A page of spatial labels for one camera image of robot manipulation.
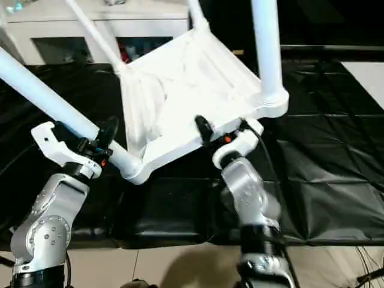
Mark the white flat board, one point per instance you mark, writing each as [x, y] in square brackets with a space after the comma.
[366, 81]

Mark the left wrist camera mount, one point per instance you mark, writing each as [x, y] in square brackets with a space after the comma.
[51, 144]

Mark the teal white plastic object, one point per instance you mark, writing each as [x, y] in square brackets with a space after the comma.
[18, 5]

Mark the white sideboard cabinet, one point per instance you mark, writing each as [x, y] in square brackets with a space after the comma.
[60, 27]

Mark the dark metal bar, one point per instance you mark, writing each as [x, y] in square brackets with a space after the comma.
[330, 47]

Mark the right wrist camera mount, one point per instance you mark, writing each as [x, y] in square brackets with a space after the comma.
[243, 141]

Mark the red bottle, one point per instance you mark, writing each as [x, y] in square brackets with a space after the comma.
[123, 53]

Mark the white tapered table leg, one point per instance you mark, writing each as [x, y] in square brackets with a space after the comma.
[96, 36]
[198, 15]
[268, 45]
[54, 99]

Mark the black work mat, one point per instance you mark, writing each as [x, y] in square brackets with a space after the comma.
[330, 150]

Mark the dark bag of items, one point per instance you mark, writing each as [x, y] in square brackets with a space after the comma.
[114, 1]

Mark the black stand pole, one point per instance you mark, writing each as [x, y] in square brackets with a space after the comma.
[370, 276]

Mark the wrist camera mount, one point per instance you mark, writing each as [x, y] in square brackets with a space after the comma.
[51, 144]
[243, 141]

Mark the small tan object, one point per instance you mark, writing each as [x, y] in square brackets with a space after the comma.
[238, 52]

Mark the white plastic table top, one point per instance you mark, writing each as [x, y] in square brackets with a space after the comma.
[195, 90]

